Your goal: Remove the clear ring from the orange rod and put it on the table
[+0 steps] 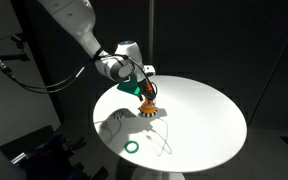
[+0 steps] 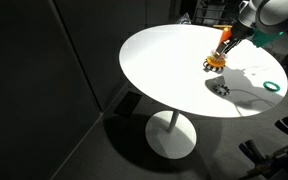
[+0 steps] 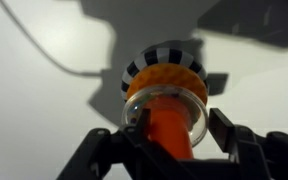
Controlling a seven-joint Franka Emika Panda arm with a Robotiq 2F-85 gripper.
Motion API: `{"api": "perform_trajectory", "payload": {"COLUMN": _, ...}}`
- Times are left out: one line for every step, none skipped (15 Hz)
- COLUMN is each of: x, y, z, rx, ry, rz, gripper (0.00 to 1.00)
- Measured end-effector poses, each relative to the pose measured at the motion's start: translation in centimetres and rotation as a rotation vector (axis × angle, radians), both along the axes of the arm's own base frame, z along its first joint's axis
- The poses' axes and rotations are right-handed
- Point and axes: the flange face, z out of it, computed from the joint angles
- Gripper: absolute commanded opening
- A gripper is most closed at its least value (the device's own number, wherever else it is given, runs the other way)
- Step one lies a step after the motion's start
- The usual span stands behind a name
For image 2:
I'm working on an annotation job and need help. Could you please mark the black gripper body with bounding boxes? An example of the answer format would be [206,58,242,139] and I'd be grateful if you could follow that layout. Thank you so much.
[228,19,256,44]

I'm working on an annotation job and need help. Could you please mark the clear plastic ring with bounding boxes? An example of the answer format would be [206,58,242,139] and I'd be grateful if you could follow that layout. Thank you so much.
[209,49,228,62]

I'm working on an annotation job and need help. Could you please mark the orange rod with base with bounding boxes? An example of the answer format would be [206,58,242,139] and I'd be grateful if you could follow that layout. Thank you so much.
[205,27,233,69]

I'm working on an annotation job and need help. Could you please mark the orange flat bar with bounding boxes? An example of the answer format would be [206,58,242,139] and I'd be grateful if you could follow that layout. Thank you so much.
[212,24,234,29]

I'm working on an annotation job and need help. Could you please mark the dark metal rack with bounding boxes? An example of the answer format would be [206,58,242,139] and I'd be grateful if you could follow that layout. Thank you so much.
[192,0,242,26]

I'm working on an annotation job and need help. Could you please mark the grey triangular object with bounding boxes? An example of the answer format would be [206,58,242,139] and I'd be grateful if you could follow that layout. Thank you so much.
[178,12,192,25]

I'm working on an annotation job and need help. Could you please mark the yellow black striped ring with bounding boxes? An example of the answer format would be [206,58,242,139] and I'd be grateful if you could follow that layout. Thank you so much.
[202,59,226,74]

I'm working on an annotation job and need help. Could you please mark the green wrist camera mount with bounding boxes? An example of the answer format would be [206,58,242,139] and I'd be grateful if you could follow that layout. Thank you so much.
[250,28,284,48]

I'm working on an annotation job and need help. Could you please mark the small black white striped ring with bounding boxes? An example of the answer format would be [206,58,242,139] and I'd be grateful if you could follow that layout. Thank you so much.
[213,83,231,97]

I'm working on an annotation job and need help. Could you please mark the green ring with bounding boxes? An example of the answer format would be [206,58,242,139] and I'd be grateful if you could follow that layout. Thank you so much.
[262,80,281,93]

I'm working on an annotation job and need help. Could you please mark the white table pedestal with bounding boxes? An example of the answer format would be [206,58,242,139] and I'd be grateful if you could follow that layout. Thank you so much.
[144,109,198,160]

